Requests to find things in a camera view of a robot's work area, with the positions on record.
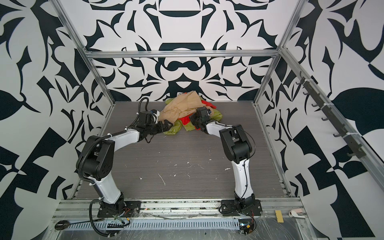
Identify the red cloth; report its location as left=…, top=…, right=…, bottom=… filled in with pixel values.
left=179, top=100, right=217, bottom=126

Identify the beige cloth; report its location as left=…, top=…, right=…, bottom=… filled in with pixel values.
left=159, top=91, right=206, bottom=124

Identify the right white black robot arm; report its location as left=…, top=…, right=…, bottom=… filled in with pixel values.
left=190, top=107, right=255, bottom=208

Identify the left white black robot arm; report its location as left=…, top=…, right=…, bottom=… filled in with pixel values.
left=76, top=110, right=173, bottom=206

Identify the green cloth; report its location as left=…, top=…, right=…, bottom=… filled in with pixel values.
left=165, top=97, right=223, bottom=135

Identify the small black electronics board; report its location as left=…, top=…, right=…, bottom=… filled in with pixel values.
left=239, top=218, right=257, bottom=235

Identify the yellow tape piece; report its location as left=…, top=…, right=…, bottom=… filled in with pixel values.
left=275, top=210, right=284, bottom=223

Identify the black round disc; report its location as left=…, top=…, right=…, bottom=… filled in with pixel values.
left=54, top=220, right=71, bottom=231

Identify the white tape piece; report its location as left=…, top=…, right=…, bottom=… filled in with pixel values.
left=289, top=208, right=306, bottom=219

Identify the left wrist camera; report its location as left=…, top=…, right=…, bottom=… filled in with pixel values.
left=151, top=110, right=160, bottom=124

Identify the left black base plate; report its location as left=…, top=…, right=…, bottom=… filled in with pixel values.
left=97, top=201, right=142, bottom=218

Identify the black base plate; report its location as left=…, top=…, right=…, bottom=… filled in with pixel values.
left=219, top=199, right=263, bottom=216
left=97, top=201, right=142, bottom=218

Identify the black corrugated cable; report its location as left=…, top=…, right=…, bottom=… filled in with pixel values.
left=88, top=199, right=131, bottom=238

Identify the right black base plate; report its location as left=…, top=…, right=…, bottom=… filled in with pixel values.
left=219, top=199, right=263, bottom=216

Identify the white slotted cable duct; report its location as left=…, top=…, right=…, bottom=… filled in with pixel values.
left=64, top=218, right=241, bottom=231

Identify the grey wall hook rack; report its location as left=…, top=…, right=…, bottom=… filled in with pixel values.
left=296, top=72, right=367, bottom=159

